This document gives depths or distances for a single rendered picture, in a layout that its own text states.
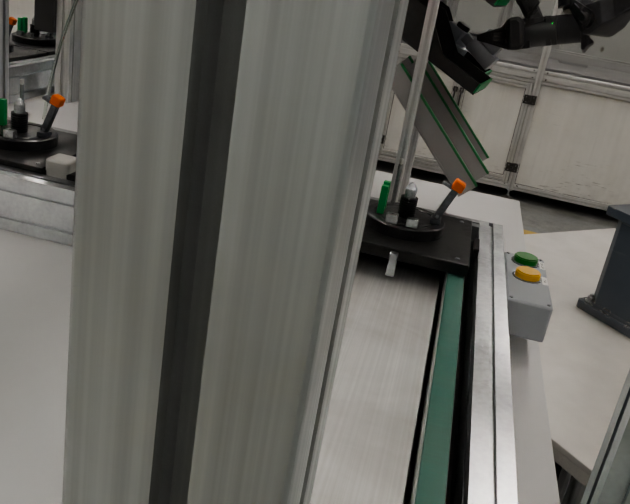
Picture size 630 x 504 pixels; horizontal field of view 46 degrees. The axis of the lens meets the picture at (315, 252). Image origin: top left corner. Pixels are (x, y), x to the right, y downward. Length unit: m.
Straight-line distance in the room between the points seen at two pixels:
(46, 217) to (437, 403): 0.77
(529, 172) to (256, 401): 5.23
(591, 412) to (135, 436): 0.98
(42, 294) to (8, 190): 0.27
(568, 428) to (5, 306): 0.79
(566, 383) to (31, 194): 0.92
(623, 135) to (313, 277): 5.23
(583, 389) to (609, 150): 4.26
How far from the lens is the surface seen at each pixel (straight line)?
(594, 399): 1.17
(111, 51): 0.16
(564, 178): 5.40
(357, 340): 1.02
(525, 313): 1.17
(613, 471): 0.50
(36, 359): 1.02
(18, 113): 1.52
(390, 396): 0.91
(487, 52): 1.63
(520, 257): 1.30
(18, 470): 0.84
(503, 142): 5.34
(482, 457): 0.78
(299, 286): 0.16
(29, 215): 1.37
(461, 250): 1.27
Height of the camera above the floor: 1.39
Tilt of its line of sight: 22 degrees down
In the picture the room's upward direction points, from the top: 10 degrees clockwise
